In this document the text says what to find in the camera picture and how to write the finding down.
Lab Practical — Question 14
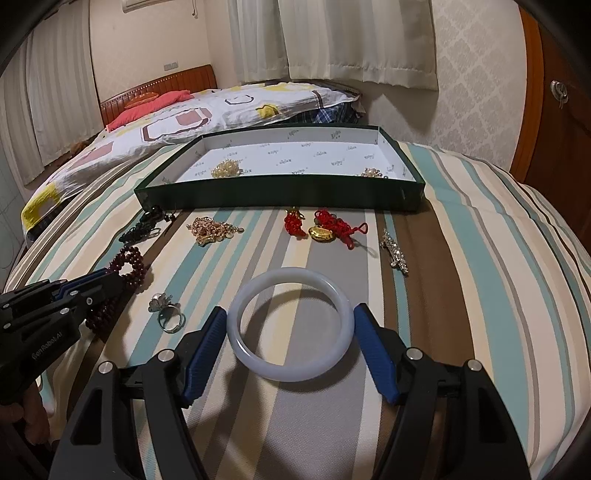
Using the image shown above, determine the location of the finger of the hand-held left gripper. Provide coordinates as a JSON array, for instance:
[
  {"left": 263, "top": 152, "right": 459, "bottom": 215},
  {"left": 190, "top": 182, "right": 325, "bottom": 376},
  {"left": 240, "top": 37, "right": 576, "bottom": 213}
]
[
  {"left": 28, "top": 275, "right": 131, "bottom": 334},
  {"left": 0, "top": 270, "right": 116, "bottom": 311}
]

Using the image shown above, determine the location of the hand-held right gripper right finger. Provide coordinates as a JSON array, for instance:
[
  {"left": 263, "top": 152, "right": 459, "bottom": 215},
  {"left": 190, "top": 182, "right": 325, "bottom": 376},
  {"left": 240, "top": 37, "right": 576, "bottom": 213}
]
[{"left": 353, "top": 302, "right": 536, "bottom": 480}]

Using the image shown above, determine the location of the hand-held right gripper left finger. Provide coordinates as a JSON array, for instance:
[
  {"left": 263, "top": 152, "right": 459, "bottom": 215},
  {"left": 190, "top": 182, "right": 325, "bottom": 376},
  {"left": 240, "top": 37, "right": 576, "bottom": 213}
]
[{"left": 48, "top": 305, "right": 228, "bottom": 480}]

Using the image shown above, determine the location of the white jade bangle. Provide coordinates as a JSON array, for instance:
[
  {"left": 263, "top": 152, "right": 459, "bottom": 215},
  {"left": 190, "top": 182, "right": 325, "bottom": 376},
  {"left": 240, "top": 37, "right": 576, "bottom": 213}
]
[{"left": 227, "top": 268, "right": 355, "bottom": 383}]

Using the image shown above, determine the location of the dark red bead bracelet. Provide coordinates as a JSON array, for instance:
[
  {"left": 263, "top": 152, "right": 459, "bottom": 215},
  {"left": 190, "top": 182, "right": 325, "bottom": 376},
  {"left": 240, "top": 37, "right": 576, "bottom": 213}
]
[{"left": 85, "top": 246, "right": 149, "bottom": 340}]

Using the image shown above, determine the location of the silver flower ring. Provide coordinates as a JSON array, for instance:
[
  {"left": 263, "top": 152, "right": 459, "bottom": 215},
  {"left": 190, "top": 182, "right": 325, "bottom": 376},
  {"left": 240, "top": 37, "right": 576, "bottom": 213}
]
[{"left": 148, "top": 292, "right": 187, "bottom": 332}]

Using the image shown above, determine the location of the black bead tassel bracelet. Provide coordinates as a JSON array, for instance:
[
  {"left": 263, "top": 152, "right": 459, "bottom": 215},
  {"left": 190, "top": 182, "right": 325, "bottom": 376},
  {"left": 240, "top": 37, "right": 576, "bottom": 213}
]
[{"left": 119, "top": 206, "right": 178, "bottom": 244}]

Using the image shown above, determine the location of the silver rhinestone brooch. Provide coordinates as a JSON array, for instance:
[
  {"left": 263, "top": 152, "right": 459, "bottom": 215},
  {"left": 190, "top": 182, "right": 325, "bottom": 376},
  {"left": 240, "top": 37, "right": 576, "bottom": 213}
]
[{"left": 379, "top": 229, "right": 409, "bottom": 277}]

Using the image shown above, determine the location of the rose gold chain necklace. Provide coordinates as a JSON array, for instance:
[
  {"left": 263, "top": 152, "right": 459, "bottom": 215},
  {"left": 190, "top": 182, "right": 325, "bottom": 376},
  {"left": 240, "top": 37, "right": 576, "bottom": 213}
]
[{"left": 186, "top": 216, "right": 245, "bottom": 247}]

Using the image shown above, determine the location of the red knot gold ingot charm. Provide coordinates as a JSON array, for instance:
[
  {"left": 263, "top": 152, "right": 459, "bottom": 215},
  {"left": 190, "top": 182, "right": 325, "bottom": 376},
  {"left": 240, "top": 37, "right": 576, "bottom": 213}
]
[{"left": 308, "top": 209, "right": 369, "bottom": 250}]

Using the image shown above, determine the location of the small red knot charm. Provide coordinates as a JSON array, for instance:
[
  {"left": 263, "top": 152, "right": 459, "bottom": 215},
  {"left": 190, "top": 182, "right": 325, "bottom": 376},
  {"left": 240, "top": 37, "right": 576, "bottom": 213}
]
[{"left": 284, "top": 208, "right": 309, "bottom": 240}]

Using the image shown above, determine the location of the dark green shallow box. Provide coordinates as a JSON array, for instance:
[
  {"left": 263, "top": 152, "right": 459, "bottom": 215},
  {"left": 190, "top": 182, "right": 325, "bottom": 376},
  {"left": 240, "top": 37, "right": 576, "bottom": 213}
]
[{"left": 134, "top": 124, "right": 424, "bottom": 214}]

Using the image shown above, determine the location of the person's left hand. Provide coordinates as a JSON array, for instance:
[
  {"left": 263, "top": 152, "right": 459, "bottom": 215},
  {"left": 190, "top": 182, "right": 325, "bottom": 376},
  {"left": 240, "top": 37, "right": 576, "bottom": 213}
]
[{"left": 0, "top": 383, "right": 52, "bottom": 445}]

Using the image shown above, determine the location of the pale gold brooch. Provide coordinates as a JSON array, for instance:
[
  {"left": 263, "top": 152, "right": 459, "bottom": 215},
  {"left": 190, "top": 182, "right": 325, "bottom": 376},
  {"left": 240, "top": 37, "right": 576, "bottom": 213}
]
[{"left": 211, "top": 159, "right": 244, "bottom": 179}]

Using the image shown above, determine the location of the red pillow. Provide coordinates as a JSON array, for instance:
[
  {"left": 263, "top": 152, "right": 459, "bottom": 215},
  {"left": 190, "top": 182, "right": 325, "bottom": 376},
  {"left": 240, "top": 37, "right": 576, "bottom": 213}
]
[{"left": 105, "top": 90, "right": 192, "bottom": 131}]

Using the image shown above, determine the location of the bed with patterned quilt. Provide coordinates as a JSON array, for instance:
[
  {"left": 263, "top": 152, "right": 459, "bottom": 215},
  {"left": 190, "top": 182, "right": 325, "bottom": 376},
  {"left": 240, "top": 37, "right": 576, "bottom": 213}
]
[{"left": 21, "top": 82, "right": 361, "bottom": 243}]

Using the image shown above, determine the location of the cream window curtain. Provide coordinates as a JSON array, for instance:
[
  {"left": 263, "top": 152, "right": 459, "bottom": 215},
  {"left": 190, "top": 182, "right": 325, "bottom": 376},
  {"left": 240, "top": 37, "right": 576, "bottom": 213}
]
[
  {"left": 0, "top": 0, "right": 103, "bottom": 185},
  {"left": 240, "top": 0, "right": 439, "bottom": 92}
]

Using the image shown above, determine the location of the wooden headboard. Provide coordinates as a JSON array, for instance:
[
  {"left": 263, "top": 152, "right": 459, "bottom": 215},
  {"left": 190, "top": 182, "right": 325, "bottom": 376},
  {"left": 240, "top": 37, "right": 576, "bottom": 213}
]
[{"left": 99, "top": 65, "right": 218, "bottom": 127}]

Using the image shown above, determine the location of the blue plaid sheet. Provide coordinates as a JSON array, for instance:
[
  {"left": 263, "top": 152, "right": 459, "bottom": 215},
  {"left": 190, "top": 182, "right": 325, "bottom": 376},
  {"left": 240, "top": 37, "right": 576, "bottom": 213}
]
[{"left": 288, "top": 102, "right": 365, "bottom": 126}]

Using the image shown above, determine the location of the wooden door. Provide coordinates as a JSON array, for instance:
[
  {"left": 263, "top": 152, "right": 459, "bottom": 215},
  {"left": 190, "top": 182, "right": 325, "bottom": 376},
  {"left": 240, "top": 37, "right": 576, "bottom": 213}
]
[{"left": 510, "top": 9, "right": 591, "bottom": 259}]

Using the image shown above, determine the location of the metal door lock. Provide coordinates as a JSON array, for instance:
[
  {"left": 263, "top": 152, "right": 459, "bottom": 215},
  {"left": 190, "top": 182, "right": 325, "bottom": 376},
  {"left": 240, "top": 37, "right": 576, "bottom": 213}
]
[{"left": 550, "top": 80, "right": 571, "bottom": 109}]

